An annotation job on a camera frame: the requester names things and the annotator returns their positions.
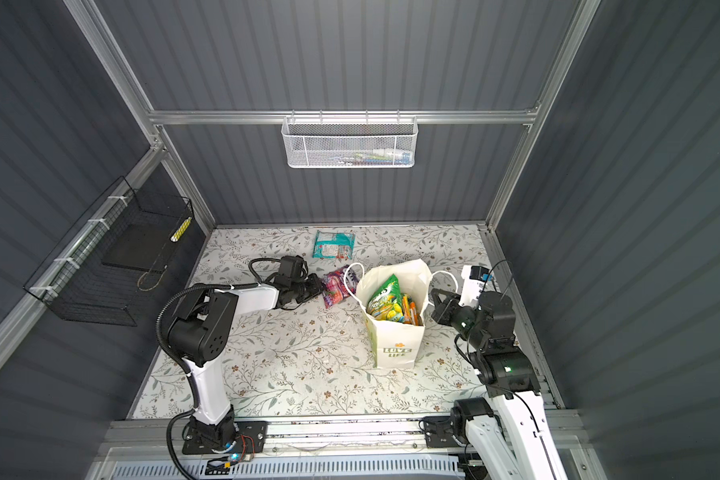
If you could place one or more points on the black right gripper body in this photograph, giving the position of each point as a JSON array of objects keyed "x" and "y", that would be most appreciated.
[{"x": 460, "y": 317}]

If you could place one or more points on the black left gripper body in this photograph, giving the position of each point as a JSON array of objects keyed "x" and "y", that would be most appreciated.
[{"x": 306, "y": 289}]

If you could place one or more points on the large orange candy bag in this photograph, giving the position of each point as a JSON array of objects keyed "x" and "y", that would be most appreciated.
[{"x": 410, "y": 312}]

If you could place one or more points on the purple Fox's candy bag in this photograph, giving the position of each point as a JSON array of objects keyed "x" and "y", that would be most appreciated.
[{"x": 338, "y": 285}]

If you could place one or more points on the teal candy bag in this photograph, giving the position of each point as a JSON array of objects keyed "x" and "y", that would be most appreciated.
[{"x": 334, "y": 245}]

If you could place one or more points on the lime Fox's candy bag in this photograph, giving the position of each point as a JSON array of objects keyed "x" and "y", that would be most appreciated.
[{"x": 386, "y": 303}]

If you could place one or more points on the white illustrated paper bag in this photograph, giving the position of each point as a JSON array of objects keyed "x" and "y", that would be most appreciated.
[{"x": 394, "y": 345}]

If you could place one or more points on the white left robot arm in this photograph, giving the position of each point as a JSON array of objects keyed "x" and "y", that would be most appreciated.
[{"x": 198, "y": 334}]

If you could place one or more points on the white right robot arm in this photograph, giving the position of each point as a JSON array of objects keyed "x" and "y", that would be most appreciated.
[{"x": 507, "y": 426}]

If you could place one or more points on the white wire mesh basket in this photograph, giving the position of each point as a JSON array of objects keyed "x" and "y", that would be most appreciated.
[{"x": 324, "y": 145}]

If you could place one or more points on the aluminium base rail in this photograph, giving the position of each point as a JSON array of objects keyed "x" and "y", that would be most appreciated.
[{"x": 293, "y": 434}]

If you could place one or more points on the black wire basket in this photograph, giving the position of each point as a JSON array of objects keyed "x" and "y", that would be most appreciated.
[{"x": 110, "y": 271}]

